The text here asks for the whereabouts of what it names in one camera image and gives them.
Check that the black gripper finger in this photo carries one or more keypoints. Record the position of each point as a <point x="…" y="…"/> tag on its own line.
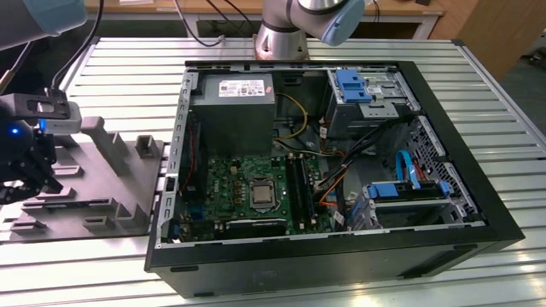
<point x="45" y="160"/>
<point x="15" y="192"/>

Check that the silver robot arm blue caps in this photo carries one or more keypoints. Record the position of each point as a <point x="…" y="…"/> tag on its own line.
<point x="282" y="32"/>

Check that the black RAM slot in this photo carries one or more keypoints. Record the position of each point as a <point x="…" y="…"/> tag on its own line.
<point x="293" y="192"/>

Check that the grey parts rack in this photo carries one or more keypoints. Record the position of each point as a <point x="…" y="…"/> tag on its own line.
<point x="108" y="192"/>

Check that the blue VGA port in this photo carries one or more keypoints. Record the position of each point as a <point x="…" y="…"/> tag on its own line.
<point x="176" y="231"/>

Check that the green motherboard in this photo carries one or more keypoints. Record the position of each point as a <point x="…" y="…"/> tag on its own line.
<point x="230" y="169"/>

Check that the grey power supply unit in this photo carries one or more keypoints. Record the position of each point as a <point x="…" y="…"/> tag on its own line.
<point x="234" y="128"/>

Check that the long wooden desk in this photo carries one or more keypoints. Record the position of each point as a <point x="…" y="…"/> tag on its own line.
<point x="129" y="8"/>

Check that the white label sticker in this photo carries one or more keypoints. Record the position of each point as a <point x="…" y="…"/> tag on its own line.
<point x="241" y="89"/>

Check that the CPU socket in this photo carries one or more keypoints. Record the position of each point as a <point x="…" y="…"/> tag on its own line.
<point x="262" y="181"/>

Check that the silver CPU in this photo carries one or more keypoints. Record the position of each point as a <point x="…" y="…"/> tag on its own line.
<point x="261" y="195"/>

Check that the black graphics card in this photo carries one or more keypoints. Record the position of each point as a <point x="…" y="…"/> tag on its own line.
<point x="256" y="228"/>

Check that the black open PC case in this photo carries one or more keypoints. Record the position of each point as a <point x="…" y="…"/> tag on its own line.
<point x="298" y="265"/>

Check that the blue drive latch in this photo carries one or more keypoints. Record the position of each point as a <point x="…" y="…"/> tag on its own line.
<point x="350" y="92"/>

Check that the silver drive cage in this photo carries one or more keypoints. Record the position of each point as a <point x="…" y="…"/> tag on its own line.
<point x="376" y="112"/>

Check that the hard disk in blue carrier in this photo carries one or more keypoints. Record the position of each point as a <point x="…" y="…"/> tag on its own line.
<point x="384" y="191"/>

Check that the wooden cabinet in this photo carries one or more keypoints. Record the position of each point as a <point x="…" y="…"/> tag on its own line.
<point x="491" y="32"/>

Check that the black chair caster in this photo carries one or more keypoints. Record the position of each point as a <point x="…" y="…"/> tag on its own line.
<point x="536" y="57"/>

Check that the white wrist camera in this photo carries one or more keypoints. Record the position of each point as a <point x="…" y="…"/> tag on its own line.
<point x="65" y="126"/>

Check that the black camera bracket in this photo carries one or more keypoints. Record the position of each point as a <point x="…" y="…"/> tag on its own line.
<point x="26" y="102"/>

